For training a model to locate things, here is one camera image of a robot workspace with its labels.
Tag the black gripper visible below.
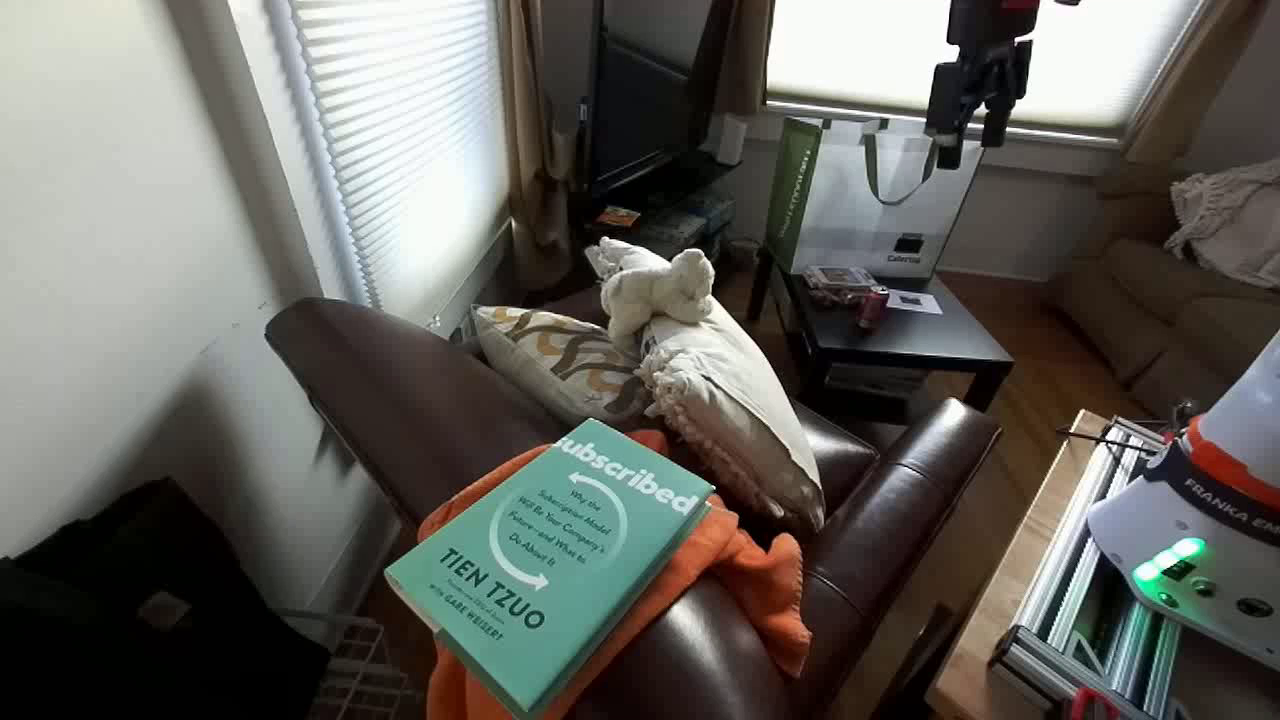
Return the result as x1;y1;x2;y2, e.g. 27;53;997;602
921;35;1042;175

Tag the teal Subscribed hardcover book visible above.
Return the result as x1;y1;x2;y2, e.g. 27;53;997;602
379;418;721;720

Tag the cream square pillow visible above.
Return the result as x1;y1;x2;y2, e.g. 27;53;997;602
635;297;834;537

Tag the beige zigzag patterned pillow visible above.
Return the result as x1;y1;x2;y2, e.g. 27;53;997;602
472;304;655;433

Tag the white window blind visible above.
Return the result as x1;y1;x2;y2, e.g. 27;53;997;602
262;0;518;328
763;0;1211;140

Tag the white paper sheet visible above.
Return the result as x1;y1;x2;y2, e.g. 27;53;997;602
883;285;943;319

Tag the red soda can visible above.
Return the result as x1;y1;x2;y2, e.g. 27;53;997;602
854;285;893;332

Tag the black coffee table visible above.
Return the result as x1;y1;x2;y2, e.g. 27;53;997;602
763;255;1017;419

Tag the white crumpled cloth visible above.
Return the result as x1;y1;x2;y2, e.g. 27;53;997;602
1165;156;1280;291

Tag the tan fabric sofa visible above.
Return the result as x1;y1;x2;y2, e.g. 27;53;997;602
1055;198;1280;425

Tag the black television stand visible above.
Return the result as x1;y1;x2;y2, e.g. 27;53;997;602
574;156;746;264

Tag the black flat screen television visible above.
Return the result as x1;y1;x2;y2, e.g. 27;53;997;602
581;0;727;200

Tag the white plush toy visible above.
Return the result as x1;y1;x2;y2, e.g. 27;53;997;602
581;235;721;352

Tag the beige curtain beside television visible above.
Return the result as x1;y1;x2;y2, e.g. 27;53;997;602
498;0;581;291

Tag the orange fleece blanket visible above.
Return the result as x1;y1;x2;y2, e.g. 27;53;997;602
421;425;815;720

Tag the black bag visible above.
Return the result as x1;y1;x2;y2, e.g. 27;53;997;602
0;477;336;720

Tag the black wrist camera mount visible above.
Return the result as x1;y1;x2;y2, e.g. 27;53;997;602
943;0;1048;43

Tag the aluminium profile frame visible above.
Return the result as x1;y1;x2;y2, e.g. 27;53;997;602
986;411;1193;720

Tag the white wire basket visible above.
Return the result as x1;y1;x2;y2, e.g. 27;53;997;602
280;605;433;720

